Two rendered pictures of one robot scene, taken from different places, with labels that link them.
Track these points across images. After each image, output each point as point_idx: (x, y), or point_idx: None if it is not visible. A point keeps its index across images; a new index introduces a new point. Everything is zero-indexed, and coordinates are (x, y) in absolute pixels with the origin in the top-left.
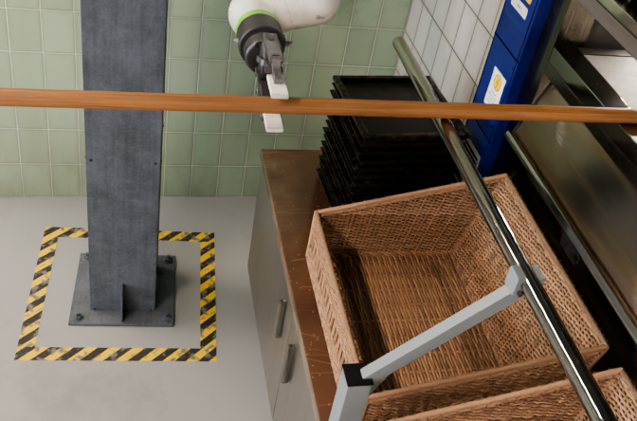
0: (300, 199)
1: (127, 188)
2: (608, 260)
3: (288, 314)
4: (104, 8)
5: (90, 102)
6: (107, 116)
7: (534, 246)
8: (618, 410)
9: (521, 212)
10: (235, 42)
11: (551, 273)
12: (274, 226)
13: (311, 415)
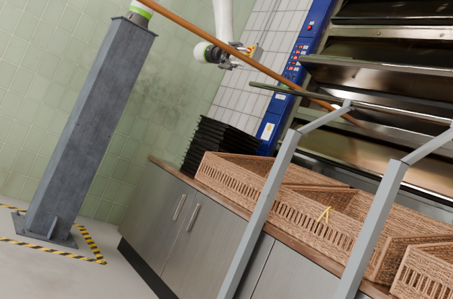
0: (178, 168)
1: (88, 147)
2: (342, 158)
3: (189, 198)
4: (121, 47)
5: (187, 23)
6: (98, 102)
7: (300, 173)
8: (361, 202)
9: (291, 165)
10: (207, 50)
11: (313, 177)
12: (167, 175)
13: (224, 218)
